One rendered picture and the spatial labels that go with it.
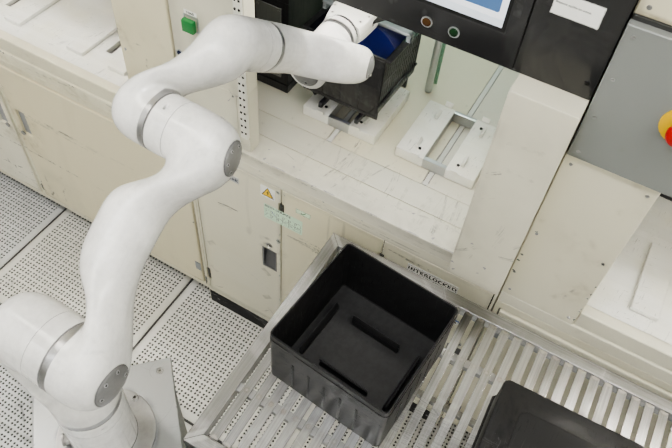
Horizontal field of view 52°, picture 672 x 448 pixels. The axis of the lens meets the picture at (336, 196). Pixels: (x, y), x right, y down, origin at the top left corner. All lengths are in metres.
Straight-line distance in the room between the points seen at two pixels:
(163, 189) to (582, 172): 0.72
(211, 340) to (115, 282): 1.34
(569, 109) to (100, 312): 0.79
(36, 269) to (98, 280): 1.61
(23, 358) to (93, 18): 1.29
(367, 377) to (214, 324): 1.03
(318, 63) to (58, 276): 1.60
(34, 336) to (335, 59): 0.70
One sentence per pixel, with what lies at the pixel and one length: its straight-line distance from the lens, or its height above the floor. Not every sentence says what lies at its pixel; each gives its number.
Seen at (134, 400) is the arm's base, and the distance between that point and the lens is 1.50.
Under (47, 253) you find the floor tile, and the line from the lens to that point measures 2.72.
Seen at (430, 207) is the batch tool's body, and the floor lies 0.87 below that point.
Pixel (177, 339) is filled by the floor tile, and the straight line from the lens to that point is 2.43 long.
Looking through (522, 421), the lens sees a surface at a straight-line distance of 1.43.
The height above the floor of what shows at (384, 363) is 0.77.
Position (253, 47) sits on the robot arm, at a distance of 1.11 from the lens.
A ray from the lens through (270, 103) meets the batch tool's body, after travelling 1.84.
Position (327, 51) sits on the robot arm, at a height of 1.31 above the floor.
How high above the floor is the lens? 2.13
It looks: 51 degrees down
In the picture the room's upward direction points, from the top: 6 degrees clockwise
